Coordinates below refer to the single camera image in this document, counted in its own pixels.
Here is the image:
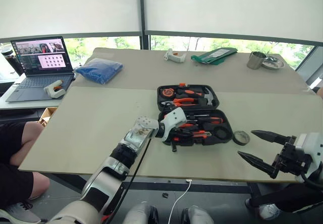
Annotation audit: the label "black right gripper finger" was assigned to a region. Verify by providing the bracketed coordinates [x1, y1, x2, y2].
[251, 130, 291, 146]
[237, 151, 279, 180]

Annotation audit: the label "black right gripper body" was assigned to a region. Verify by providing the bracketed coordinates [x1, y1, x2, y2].
[272, 135, 314, 176]

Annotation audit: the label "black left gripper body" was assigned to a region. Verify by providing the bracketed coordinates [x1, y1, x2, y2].
[171, 126, 197, 141]

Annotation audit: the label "orange black utility knife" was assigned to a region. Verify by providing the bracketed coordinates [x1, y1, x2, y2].
[176, 130, 213, 140]

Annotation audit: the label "black orange flathead screwdriver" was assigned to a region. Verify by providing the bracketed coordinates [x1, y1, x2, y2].
[187, 114, 225, 124]

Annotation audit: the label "black tool case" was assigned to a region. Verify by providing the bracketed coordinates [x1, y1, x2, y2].
[156, 83, 234, 153]

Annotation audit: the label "black electrical tape roll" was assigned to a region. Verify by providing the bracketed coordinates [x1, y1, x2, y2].
[232, 130, 251, 146]

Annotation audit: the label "leg in black trousers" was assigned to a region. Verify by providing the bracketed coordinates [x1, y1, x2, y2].
[249, 183, 323, 214]

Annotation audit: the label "white sneaker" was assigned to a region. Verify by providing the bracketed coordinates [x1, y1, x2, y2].
[245, 198, 282, 221]

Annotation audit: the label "stainless steel dish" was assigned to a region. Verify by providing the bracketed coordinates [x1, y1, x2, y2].
[261, 55, 285, 71]

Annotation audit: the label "white glue gun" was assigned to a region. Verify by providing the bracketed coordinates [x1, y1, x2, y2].
[164, 48, 187, 64]
[43, 79, 67, 99]

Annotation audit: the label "stainless steel cup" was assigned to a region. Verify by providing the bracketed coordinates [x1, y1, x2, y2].
[246, 51, 267, 71]

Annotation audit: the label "silver rounded robot knee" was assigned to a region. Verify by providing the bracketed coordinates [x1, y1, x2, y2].
[122, 201, 159, 224]
[181, 205, 214, 224]

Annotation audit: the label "green flat pouches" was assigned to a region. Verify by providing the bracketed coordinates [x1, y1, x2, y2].
[190, 47, 238, 66]

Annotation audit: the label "blue plastic bag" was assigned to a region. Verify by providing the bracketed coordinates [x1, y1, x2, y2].
[75, 57, 125, 85]

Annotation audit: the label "white roller blind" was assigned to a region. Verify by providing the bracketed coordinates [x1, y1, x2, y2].
[0, 0, 142, 39]
[143, 0, 323, 43]

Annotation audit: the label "brown cardboard box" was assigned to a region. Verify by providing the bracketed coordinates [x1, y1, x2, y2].
[38, 106, 58, 128]

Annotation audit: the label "grey laptop computer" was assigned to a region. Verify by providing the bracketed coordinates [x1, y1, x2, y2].
[5, 36, 76, 103]

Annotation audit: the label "grey side desk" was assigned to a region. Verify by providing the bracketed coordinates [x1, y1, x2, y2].
[0, 76, 76, 118]

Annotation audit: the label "seated person in black shorts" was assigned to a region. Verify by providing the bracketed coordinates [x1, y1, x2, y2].
[0, 121, 51, 207]

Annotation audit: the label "grey sneaker black laces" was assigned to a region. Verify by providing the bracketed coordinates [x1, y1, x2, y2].
[0, 200, 42, 224]

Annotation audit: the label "black drinking bottle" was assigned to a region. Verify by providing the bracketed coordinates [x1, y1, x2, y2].
[1, 48, 25, 77]

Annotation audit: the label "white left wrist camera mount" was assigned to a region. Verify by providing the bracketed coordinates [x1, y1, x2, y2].
[160, 106, 188, 143]

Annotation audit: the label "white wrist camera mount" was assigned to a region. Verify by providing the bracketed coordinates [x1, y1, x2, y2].
[294, 132, 323, 160]
[160, 106, 188, 143]

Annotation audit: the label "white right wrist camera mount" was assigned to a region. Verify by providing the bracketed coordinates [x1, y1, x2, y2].
[294, 132, 323, 160]

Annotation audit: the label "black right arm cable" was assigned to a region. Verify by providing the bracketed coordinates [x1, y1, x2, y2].
[300, 170, 323, 192]

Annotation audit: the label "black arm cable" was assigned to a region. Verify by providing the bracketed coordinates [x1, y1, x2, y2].
[108, 137, 152, 216]
[300, 170, 323, 192]

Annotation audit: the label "orange handled pliers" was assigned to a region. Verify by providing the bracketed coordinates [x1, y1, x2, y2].
[161, 97, 199, 108]

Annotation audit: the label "claw hammer orange black handle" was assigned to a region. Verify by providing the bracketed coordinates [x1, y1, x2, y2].
[176, 87, 216, 106]

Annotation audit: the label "black table frame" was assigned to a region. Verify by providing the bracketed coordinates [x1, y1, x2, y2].
[45, 173, 262, 197]

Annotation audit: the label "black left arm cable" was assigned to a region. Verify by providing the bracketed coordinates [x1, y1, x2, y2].
[108, 137, 152, 216]

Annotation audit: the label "white charging cable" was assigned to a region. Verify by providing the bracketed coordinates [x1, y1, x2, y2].
[167, 179, 193, 224]

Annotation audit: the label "dark window frame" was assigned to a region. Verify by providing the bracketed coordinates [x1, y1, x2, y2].
[0, 0, 323, 71]

